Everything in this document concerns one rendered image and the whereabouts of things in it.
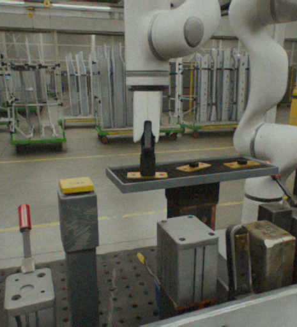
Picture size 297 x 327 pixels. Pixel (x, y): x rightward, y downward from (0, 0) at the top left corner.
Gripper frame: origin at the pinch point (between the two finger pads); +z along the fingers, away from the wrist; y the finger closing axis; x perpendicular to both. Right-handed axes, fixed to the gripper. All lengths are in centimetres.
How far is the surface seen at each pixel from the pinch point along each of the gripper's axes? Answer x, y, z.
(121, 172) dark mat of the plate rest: -5.8, -2.8, 2.6
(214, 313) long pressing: 10.3, 22.4, 18.5
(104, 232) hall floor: -38, -209, 119
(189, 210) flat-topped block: 9.2, -1.0, 10.8
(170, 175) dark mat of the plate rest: 4.9, -0.7, 2.6
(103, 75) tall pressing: -88, -663, -25
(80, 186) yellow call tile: -13.0, 6.4, 2.6
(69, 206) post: -15.0, 7.8, 6.2
